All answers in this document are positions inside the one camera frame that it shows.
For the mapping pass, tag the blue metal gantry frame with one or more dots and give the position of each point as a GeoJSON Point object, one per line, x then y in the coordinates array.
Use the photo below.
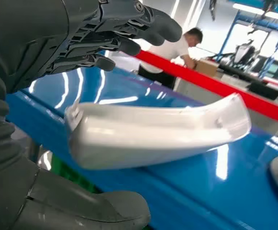
{"type": "Point", "coordinates": [227, 38]}

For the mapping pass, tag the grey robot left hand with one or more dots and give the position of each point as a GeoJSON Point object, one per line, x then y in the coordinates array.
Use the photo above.
{"type": "Point", "coordinates": [33, 35]}

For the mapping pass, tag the brown cardboard box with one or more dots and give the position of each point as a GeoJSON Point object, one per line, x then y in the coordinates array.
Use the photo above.
{"type": "Point", "coordinates": [207, 68]}

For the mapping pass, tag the green plastic crate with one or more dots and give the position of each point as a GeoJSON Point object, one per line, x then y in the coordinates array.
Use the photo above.
{"type": "Point", "coordinates": [64, 173]}

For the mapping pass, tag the person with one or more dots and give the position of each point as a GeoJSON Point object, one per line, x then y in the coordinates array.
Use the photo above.
{"type": "Point", "coordinates": [170, 50]}

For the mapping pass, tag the red barrier tape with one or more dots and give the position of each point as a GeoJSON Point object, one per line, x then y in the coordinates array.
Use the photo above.
{"type": "Point", "coordinates": [213, 85]}

